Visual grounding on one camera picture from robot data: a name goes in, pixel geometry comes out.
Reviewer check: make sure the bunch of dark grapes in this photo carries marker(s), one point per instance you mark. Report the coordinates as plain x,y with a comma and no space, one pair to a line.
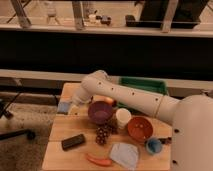
103,132

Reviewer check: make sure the green plastic tray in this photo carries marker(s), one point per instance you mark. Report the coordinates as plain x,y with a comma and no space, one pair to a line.
144,84

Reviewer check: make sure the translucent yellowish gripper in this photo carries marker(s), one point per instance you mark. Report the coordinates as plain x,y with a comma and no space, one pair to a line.
74,108

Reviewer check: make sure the orange carrot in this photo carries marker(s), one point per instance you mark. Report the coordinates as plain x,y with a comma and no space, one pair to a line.
98,161

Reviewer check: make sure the black chair base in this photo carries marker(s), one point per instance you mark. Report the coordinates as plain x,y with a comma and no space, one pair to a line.
11,129

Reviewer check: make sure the purple bowl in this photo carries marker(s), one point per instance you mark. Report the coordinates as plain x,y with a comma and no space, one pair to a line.
100,112

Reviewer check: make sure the black cable clutter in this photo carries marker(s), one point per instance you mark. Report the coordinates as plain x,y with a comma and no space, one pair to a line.
166,141

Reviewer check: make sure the orange ball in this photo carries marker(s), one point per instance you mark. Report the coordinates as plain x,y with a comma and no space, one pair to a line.
110,101

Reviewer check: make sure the blue sponge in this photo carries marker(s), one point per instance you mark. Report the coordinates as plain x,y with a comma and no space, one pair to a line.
63,107

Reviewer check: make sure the black rectangular block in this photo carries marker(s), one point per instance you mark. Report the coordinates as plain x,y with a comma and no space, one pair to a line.
73,141

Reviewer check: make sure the red bowl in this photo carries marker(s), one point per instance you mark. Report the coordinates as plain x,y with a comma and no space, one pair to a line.
139,129

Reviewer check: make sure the white cup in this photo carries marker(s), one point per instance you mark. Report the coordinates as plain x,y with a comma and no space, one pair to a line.
123,116

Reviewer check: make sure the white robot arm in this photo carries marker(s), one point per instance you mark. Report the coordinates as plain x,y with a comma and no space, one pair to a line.
191,118

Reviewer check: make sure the light blue cloth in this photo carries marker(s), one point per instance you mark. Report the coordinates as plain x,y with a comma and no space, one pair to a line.
126,155

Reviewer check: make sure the blue cup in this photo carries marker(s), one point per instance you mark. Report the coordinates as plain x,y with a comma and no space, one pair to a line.
153,146

